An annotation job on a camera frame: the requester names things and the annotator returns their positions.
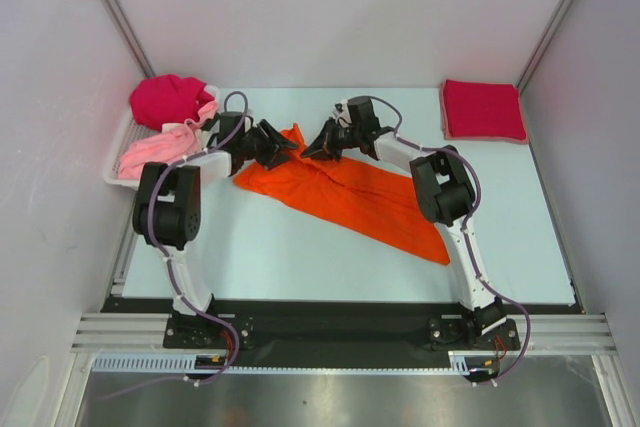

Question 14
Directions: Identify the aluminium frame rail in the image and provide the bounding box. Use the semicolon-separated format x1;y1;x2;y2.
71;313;617;356

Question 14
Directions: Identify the folded red t shirt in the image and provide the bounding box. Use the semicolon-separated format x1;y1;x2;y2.
442;79;527;142

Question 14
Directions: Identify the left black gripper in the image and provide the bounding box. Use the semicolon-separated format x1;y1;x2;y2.
237;119;298;170

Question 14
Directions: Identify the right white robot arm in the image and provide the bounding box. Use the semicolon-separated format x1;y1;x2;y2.
302;96;506;348

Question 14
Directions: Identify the white plastic basket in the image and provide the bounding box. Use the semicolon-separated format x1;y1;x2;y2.
103;82;221;189

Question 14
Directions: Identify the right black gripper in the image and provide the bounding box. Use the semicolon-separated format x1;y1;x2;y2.
302;117;362;162

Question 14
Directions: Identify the crumpled pink t shirt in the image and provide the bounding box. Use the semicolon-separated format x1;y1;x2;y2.
118;100;219;181

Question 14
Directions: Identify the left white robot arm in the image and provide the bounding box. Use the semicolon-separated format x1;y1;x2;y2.
132;112;299;347

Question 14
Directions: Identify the crumpled magenta t shirt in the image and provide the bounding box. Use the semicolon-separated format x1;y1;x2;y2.
129;74;217;131

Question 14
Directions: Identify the orange t shirt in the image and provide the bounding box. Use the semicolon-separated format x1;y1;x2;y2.
234;124;450;266

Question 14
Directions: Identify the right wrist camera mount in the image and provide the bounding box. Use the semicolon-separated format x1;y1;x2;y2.
332;99;351;128

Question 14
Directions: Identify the folded pink t shirt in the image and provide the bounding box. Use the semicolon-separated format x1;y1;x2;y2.
439;81;530;146

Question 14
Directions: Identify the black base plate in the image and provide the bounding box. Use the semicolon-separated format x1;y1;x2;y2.
99;296;521;369

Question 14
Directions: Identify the white slotted cable duct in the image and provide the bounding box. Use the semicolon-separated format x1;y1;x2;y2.
92;353;481;376

